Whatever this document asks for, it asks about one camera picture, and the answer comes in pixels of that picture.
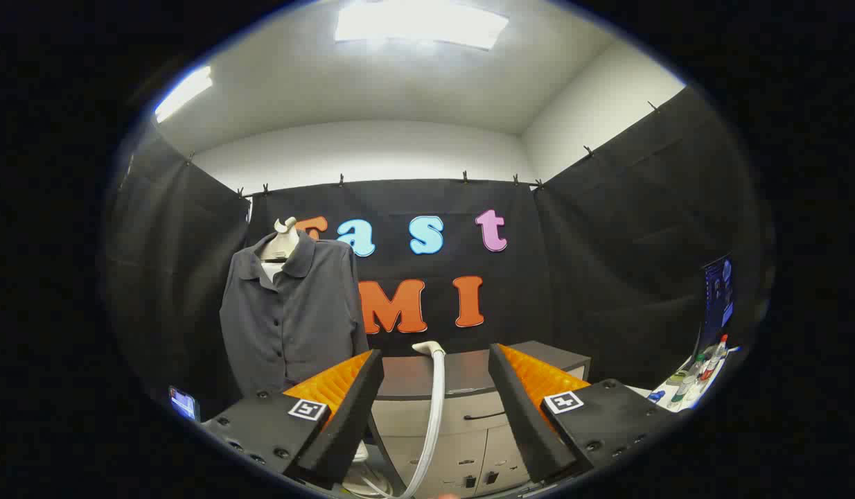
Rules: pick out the smartphone with lit screen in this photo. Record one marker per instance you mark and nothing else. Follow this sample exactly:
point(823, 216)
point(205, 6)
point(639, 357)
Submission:
point(183, 403)

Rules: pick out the dark grey button shirt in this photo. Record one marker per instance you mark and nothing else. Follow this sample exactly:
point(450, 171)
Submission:
point(289, 326)

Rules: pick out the dark blue monitor screen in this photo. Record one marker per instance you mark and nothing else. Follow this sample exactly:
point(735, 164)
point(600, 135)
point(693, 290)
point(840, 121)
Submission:
point(718, 294)

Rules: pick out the white clothes hanger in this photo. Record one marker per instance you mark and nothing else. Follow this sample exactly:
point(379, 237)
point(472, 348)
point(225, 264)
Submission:
point(283, 242)

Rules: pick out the olive green round container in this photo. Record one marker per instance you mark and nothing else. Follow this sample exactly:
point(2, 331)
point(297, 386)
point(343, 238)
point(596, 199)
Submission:
point(677, 378)

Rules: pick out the grey cabinet with dark top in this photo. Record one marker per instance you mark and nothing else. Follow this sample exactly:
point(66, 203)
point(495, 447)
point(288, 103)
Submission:
point(469, 374)

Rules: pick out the small blue bottle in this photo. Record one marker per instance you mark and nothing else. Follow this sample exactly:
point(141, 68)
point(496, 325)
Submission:
point(656, 396)

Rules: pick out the narrow ceiling light panel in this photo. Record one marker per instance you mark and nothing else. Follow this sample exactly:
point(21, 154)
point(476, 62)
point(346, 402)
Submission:
point(183, 92)

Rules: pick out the clear bottle with green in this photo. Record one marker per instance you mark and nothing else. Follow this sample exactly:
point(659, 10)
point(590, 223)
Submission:
point(687, 384)

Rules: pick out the black backdrop cloth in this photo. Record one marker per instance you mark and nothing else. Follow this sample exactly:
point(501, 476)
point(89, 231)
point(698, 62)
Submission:
point(607, 263)

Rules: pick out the white steamer base unit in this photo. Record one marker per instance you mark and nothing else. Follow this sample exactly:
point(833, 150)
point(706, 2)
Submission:
point(360, 454)

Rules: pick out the white side table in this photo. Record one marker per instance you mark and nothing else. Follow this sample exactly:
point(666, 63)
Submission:
point(701, 391)

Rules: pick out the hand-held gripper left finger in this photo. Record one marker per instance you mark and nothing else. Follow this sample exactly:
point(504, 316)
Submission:
point(351, 416)

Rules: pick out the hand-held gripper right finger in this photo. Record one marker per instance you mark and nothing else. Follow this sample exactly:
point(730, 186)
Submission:
point(524, 416)

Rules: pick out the red-capped bottle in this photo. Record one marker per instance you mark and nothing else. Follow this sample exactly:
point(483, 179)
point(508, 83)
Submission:
point(720, 350)

